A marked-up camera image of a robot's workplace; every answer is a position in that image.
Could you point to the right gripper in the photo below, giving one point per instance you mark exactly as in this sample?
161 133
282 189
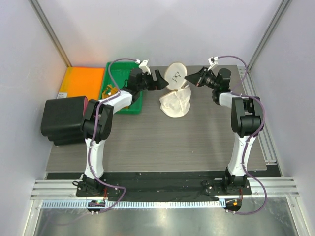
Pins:
195 78

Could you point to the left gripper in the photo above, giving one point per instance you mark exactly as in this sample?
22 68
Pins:
158 84

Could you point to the orange lace bra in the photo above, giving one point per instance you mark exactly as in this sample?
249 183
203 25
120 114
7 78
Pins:
109 91

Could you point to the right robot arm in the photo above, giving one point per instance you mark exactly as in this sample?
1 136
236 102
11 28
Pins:
247 120

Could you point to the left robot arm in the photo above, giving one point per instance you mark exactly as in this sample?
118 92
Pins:
96 126

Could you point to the green plastic tray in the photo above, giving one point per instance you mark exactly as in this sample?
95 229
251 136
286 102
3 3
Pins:
120 71

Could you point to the orange clip file folder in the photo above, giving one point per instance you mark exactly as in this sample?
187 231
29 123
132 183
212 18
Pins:
82 81

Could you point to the black pink drawer unit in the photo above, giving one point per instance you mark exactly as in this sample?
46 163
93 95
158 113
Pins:
62 119

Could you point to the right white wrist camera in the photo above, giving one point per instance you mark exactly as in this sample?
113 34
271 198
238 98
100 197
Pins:
213 62

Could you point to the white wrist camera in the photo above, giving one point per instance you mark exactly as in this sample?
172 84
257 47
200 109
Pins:
213 62
143 65

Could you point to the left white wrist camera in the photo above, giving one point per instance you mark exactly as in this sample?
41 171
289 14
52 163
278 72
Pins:
143 65

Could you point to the right aluminium frame post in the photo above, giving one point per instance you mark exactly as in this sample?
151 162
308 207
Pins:
282 8

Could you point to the aluminium frame post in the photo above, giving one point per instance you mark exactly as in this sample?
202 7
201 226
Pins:
49 30
282 8

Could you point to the left aluminium frame post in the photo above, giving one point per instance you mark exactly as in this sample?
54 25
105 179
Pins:
49 30

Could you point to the front aluminium rail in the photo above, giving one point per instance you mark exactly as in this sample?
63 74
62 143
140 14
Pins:
49 188

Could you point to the white slotted cable duct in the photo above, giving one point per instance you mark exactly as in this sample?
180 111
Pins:
99 204

